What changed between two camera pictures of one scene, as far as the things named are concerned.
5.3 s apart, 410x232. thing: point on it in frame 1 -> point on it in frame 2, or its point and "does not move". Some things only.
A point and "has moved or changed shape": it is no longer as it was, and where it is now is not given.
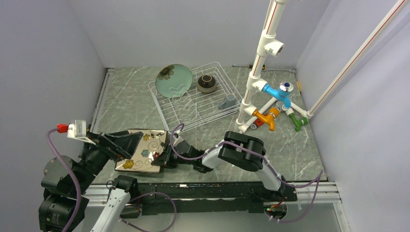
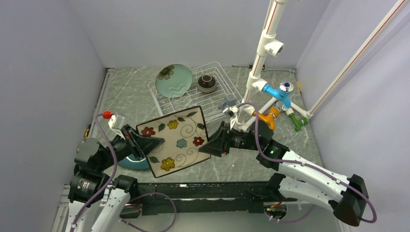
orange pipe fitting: x=269 y=119 does not move
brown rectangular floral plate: x=151 y=144 has moved or changed shape
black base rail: x=212 y=198 does not move
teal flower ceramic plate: x=173 y=80 does not move
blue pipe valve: x=282 y=93 does not move
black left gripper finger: x=125 y=144 -> x=147 y=144
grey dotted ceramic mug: x=230 y=101 does not move
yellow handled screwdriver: x=250 y=66 does not move
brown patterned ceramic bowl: x=206 y=83 does not move
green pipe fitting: x=298 y=123 does not move
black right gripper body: x=172 y=158 -> x=240 y=139
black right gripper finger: x=159 y=161 -> x=214 y=148
